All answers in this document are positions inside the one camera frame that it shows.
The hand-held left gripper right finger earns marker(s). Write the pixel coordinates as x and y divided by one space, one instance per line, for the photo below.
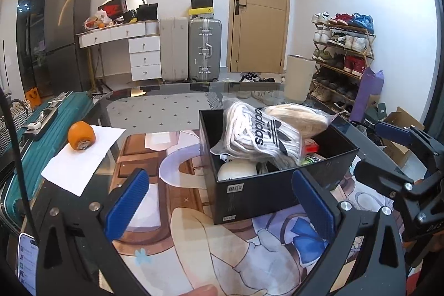
314 209

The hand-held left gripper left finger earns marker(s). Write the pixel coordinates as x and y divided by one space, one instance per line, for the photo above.
126 202

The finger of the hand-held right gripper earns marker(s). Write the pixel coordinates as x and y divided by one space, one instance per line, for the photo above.
381 174
393 133

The green white packet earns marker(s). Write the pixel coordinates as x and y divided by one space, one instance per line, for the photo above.
312 159

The red white packet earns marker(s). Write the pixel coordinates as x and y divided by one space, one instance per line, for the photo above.
311 146

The black cardboard box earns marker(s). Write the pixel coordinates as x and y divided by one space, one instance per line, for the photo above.
242 202

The bag of round white shoelaces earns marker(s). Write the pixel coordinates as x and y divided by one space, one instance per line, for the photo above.
242 129

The person's left hand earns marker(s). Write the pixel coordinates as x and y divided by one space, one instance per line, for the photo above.
204 290

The open cardboard box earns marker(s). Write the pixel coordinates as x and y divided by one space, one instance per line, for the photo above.
399 147

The purple bag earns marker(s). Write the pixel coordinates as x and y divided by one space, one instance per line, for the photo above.
367 91

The white paper sheet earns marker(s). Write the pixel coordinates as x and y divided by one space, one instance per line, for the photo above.
69 171

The printed desk mat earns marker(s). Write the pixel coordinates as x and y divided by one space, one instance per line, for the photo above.
194 240

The orange fruit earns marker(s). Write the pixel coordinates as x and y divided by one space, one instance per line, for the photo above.
79 134

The metal shoe rack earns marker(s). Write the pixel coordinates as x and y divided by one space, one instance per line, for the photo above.
341 55

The wooden shoe rack with shoes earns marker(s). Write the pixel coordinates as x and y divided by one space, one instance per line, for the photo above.
353 43

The white cylindrical bin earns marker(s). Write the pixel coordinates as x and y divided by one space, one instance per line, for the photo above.
300 77

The teal suitcase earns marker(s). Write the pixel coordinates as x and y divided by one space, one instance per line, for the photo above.
66 108

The smartphone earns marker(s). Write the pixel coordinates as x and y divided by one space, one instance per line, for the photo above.
29 264

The white charger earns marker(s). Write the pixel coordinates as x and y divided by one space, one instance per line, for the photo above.
34 126

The white woven basket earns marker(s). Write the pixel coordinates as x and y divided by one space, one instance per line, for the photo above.
14 122

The black sneaker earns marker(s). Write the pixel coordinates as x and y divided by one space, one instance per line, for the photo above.
266 78
249 77

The small orange paper bag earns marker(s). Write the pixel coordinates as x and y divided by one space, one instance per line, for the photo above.
33 97

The white desk with drawers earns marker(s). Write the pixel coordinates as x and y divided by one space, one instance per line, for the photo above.
144 56

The beige suitcase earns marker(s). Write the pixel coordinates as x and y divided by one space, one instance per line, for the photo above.
173 49

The silver suitcase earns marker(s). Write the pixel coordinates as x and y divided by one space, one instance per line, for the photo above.
204 49

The grey refrigerator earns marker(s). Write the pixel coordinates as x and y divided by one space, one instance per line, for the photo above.
67 39

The plastic bag of fruit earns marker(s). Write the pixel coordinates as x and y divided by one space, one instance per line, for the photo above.
97 21

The tan wooden door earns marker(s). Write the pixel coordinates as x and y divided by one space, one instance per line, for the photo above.
260 4

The black bag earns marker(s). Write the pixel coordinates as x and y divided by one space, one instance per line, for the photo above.
147 12

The red black box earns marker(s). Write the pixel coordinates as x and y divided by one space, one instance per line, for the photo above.
112 7

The yellow box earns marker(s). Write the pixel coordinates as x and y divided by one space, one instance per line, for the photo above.
201 13

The flat black box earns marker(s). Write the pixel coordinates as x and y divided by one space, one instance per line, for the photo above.
202 3

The dark glass cabinet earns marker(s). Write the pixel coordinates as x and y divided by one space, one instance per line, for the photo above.
33 4

